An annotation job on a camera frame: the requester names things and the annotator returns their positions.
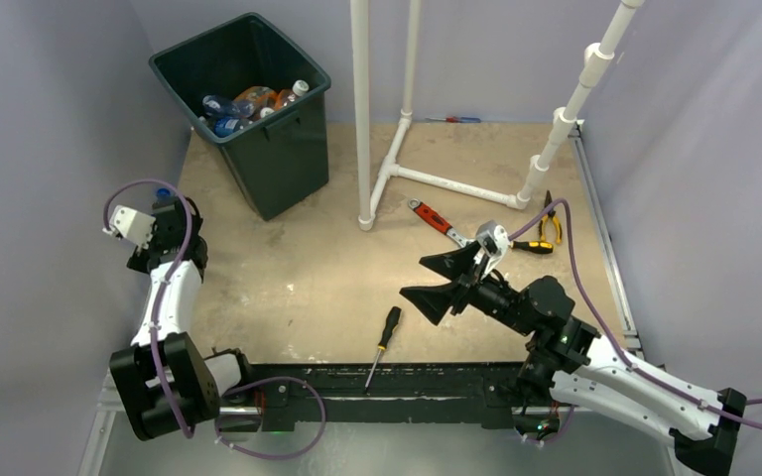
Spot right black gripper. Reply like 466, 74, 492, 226
400, 236, 534, 336

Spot yellow black screwdriver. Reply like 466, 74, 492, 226
363, 306, 402, 394

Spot crushed clear bottle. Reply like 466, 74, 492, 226
201, 94, 256, 119

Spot orange label bottle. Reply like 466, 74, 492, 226
234, 86, 277, 117
274, 79, 310, 111

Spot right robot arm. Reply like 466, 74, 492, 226
400, 243, 747, 475

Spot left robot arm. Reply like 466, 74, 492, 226
104, 196, 256, 441

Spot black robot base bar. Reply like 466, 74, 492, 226
220, 362, 553, 431

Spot dark green plastic bin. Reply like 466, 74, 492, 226
149, 12, 331, 220

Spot yellow black pliers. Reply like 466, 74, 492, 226
538, 209, 563, 247

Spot small red blue screwdriver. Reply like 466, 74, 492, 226
426, 116, 482, 124

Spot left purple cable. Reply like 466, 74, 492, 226
103, 178, 196, 440

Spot red handle adjustable wrench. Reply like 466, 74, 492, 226
408, 198, 470, 248

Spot white PVC pipe frame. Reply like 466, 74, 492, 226
346, 1, 651, 230

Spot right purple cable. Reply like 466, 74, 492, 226
507, 197, 762, 435

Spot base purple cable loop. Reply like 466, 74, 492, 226
213, 375, 328, 461

